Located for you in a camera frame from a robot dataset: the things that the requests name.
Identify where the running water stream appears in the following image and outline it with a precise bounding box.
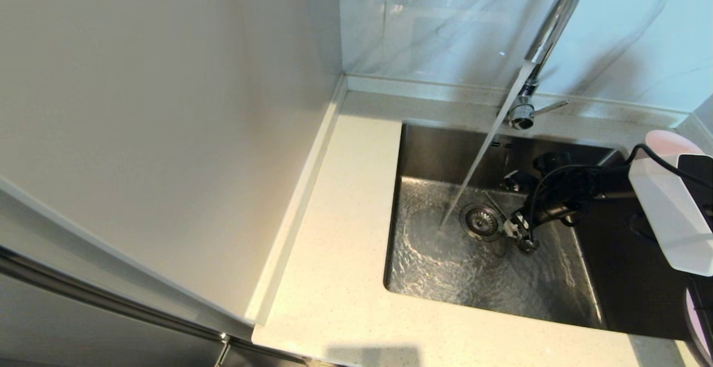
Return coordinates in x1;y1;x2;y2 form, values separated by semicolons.
438;61;534;229

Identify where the chrome gooseneck faucet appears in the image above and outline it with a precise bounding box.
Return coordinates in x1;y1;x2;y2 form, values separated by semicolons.
504;0;592;128

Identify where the metal spoon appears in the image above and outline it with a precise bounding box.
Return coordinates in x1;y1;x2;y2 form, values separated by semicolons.
484;190;540;255

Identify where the steel bar door handle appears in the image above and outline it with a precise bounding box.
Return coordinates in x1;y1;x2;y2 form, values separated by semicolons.
0;239;230;344

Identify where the lilac plate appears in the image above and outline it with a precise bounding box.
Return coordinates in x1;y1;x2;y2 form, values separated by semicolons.
685;288;713;365

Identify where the chrome faucet lever handle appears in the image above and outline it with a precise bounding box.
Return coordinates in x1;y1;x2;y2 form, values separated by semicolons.
506;99;570;131

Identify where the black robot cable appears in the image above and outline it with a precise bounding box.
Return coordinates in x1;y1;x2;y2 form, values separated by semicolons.
528;143;713;234

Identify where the grey cabinet door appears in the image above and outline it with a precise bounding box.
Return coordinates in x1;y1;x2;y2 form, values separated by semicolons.
0;167;255;367

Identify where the round metal drain strainer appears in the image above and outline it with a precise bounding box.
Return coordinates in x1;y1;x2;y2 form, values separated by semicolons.
460;203;507;242

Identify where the pink bowl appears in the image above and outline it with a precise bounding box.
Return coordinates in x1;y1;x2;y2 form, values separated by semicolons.
645;129;705;157

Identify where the stainless steel sink basin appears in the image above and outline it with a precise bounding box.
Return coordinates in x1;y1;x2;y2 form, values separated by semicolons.
383;122;691;341

